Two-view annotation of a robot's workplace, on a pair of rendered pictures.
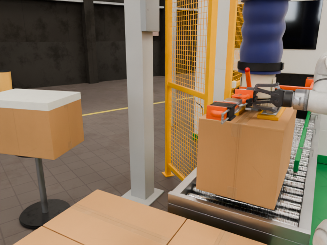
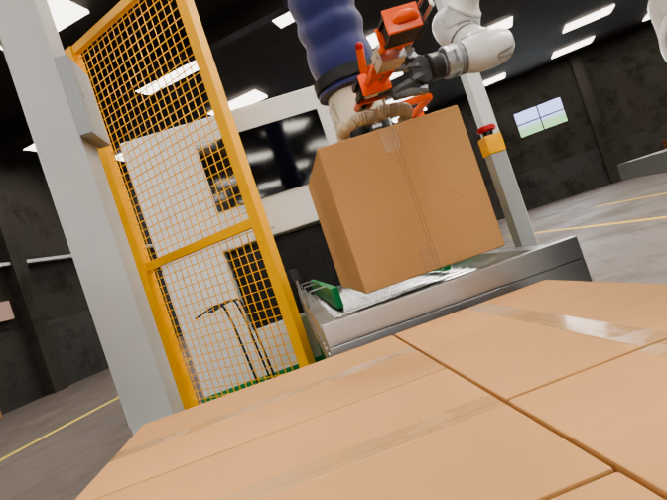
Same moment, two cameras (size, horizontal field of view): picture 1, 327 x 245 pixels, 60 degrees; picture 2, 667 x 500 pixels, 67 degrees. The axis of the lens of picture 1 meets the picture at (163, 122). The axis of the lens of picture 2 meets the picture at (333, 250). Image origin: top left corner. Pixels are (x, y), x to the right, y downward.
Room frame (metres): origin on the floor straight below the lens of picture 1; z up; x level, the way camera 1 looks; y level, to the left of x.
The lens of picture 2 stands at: (0.31, 0.61, 0.77)
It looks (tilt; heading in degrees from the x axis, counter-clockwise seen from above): 0 degrees down; 325
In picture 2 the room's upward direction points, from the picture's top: 19 degrees counter-clockwise
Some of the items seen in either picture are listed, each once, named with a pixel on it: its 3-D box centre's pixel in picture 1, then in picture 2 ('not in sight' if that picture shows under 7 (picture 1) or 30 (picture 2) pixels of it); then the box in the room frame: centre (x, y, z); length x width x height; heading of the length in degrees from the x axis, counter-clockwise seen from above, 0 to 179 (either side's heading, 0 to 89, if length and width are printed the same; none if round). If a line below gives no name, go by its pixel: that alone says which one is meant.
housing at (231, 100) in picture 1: (232, 105); (388, 57); (1.12, -0.28, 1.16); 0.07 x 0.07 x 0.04; 60
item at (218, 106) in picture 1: (220, 110); (397, 27); (1.00, -0.21, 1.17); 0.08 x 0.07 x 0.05; 150
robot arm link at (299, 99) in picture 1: (299, 99); (451, 61); (1.18, -0.58, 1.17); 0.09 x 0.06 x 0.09; 151
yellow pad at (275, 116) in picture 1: (273, 107); not in sight; (1.48, -0.59, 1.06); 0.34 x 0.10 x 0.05; 150
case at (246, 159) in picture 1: (249, 143); (389, 210); (1.52, -0.50, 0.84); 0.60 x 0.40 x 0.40; 150
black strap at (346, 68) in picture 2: (260, 65); (348, 80); (1.52, -0.51, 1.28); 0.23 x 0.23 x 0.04
